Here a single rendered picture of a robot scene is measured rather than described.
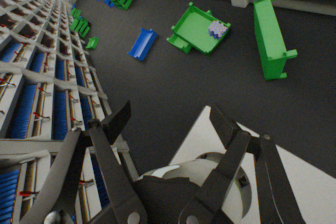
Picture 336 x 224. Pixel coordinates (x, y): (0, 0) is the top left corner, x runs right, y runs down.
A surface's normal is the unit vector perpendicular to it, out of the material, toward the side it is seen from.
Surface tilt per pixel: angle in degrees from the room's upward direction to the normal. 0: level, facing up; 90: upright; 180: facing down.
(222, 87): 0
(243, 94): 0
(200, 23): 22
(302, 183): 2
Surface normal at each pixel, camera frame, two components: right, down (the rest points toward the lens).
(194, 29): -0.32, -0.03
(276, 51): -0.57, -0.27
